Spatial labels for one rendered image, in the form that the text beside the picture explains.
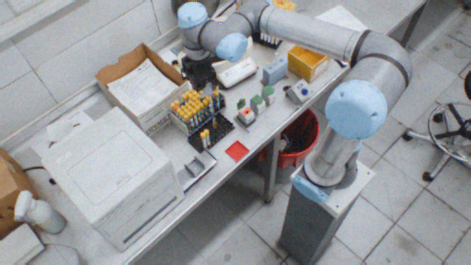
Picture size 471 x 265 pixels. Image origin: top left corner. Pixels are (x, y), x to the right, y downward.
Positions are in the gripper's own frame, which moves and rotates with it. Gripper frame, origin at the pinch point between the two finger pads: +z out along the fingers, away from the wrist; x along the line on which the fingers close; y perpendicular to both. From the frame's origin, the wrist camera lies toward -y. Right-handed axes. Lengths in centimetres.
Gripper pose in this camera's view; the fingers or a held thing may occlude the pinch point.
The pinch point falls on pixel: (210, 91)
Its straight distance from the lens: 131.1
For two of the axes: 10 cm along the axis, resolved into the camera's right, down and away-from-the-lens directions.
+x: 6.9, 6.1, -4.0
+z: 0.3, 5.2, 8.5
